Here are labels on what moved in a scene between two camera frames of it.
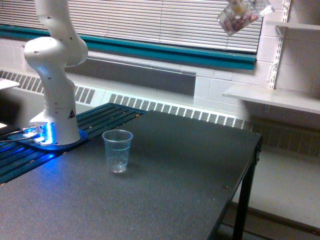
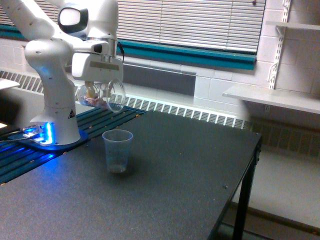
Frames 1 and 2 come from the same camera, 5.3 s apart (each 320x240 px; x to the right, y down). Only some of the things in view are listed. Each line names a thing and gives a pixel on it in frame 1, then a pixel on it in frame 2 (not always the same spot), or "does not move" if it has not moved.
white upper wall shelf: (285, 24) does not move
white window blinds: (186, 23) does not move
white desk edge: (6, 83) does not move
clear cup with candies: (238, 14) → (109, 95)
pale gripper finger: (238, 6) → (96, 61)
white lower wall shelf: (300, 101) does not move
